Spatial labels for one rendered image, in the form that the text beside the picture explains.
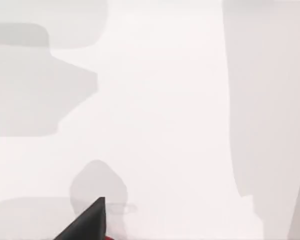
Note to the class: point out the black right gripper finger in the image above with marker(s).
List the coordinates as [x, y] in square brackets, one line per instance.
[91, 222]

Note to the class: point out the red object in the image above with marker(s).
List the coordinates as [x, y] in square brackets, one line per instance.
[109, 237]

